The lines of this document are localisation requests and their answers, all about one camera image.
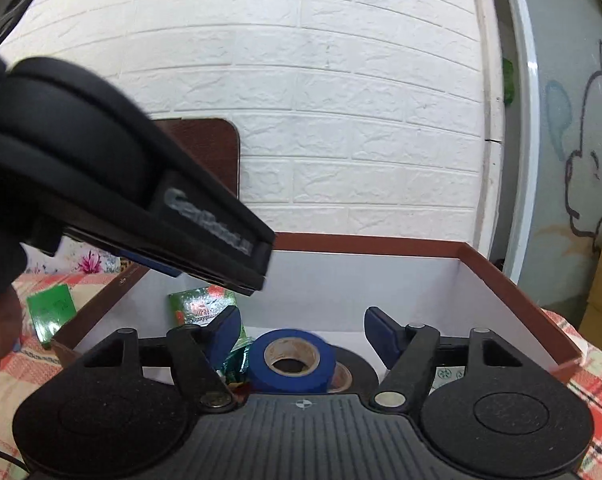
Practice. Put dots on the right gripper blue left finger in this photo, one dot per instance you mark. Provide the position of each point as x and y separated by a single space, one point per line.
219 337

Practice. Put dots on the green card packet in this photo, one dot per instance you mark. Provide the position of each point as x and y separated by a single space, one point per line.
49 310

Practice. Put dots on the floral plastic pillow bag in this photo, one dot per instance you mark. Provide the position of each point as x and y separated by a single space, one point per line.
72 257

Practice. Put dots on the green red snack packet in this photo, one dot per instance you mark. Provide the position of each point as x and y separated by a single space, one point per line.
200 306

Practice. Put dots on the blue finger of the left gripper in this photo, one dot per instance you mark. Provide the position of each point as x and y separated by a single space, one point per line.
149 263

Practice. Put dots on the black electrical tape roll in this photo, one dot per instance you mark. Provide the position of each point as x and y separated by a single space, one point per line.
352 375

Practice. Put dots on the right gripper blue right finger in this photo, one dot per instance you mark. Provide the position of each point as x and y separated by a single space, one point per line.
388 339

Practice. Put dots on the dark brown wooden headboard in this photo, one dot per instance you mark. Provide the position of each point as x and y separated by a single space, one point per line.
212 142

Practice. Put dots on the white framed sliding door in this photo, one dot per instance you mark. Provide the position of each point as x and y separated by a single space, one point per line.
548 234

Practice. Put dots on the blue electrical tape roll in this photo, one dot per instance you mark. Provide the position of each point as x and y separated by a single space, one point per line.
290 361

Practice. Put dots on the brown white-lined storage box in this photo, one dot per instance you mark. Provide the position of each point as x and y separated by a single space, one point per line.
323 283

